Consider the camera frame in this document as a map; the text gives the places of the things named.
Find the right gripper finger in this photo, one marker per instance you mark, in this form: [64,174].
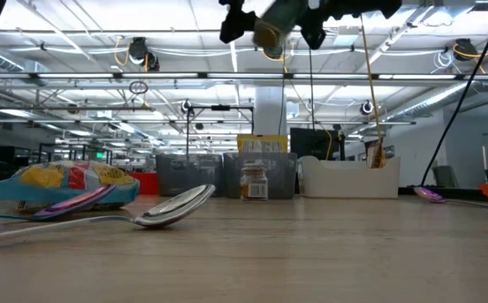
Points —
[313,31]

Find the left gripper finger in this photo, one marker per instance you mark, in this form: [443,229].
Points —
[235,25]

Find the green-lid spice jar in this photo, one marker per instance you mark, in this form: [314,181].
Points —
[282,21]

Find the yellow ramen packet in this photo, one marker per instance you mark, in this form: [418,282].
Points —
[263,145]

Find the brown snack pouch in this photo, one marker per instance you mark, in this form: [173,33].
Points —
[374,153]

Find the white pillar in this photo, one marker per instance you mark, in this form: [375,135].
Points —
[271,113]

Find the dark grey translucent bin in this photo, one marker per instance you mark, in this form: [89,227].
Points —
[189,174]
[277,177]

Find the white plastic bin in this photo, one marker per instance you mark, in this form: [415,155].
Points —
[349,179]

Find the small glass jar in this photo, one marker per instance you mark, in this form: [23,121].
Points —
[253,183]

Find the green exit sign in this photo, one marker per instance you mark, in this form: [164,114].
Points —
[99,155]

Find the grey chair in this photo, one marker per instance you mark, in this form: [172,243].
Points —
[443,177]

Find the blue-edged ramen packet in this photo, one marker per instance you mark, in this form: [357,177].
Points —
[67,179]

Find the distant black rig frame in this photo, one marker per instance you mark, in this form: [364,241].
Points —
[221,107]

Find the silver ventilation duct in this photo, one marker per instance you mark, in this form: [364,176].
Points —
[437,99]

